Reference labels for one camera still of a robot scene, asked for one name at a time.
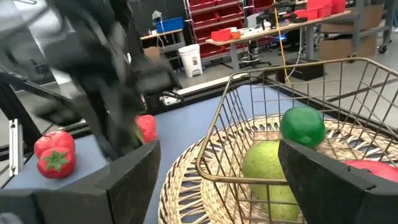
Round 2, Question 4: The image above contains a red bin shelving rack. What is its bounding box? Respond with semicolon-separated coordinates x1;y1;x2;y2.
186;0;274;60

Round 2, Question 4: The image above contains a small wooden desk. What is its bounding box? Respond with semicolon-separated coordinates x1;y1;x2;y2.
140;28;184;54

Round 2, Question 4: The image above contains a wooden top workbench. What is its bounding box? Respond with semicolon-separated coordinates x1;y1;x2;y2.
205;9;361;72

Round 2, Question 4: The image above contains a white metal bracket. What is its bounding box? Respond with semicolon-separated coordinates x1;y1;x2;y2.
8;119;24;177

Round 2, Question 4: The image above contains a round dark green lime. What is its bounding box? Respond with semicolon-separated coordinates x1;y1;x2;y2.
279;106;326;149

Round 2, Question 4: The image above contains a gold wire basket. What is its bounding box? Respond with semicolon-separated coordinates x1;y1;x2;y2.
195;57;398;224

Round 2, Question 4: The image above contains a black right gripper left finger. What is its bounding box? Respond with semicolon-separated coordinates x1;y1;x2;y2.
0;140;162;224

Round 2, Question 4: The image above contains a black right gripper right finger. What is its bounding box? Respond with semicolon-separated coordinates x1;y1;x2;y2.
277;139;398;224

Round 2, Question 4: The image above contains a blue plastic bin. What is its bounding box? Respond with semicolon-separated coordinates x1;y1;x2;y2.
154;17;185;34

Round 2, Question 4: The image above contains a large red plastic bin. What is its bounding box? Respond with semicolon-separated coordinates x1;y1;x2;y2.
306;0;348;18

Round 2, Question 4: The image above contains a red tomato with green stem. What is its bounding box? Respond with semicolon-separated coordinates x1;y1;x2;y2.
37;146;77;180

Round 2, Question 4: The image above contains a round wicker placemat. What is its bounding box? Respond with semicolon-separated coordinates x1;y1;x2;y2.
157;113;398;224

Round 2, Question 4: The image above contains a white trash bin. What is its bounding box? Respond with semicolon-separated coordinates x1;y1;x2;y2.
178;44;203;78

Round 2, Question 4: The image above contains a cardboard box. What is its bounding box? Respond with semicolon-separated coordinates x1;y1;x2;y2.
318;4;385;60

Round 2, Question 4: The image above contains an orange-yellow cable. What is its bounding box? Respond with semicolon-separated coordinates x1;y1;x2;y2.
273;7;292;85

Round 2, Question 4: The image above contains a yellow-green apple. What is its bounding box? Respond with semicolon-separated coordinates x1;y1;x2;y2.
241;140;301;222

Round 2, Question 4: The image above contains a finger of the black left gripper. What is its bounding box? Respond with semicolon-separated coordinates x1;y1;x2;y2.
76;76;144;160
133;58;183;95

